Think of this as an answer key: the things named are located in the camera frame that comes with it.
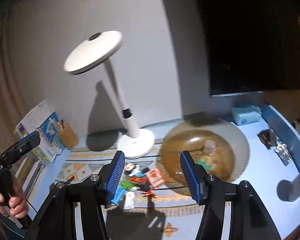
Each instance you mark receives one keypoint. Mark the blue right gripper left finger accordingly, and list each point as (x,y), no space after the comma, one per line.
(114,173)

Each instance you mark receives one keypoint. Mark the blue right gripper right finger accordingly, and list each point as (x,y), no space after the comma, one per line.
(194,176)

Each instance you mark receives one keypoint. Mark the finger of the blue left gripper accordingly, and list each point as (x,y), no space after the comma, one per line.
(32,138)

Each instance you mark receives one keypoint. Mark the black white panda figurine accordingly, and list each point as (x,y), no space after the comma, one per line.
(130,169)

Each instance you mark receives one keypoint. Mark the black gorilla figurine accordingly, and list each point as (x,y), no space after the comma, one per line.
(145,188)

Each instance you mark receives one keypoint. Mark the red toy figure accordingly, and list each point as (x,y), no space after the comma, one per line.
(149,194)

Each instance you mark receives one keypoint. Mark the person's left hand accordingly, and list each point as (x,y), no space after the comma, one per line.
(19,207)

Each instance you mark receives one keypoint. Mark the green toy figure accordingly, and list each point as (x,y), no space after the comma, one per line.
(126,185)

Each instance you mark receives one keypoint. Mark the stack of books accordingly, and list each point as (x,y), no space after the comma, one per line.
(45,121)

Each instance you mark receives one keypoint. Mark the small clear plastic cup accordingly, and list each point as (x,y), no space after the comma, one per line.
(209,147)

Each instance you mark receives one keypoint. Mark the wooden pen holder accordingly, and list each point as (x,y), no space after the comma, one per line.
(67,137)

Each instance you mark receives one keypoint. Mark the amber ribbed glass bowl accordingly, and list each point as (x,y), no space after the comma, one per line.
(228,162)

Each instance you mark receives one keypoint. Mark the white desk lamp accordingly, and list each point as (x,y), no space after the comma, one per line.
(96,50)

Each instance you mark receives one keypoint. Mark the patterned blue table mat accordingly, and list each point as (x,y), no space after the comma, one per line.
(139,210)

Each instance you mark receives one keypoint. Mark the blue tissue pack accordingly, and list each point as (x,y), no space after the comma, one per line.
(246,114)

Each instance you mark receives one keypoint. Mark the black wall television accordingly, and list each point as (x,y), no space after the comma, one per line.
(251,45)

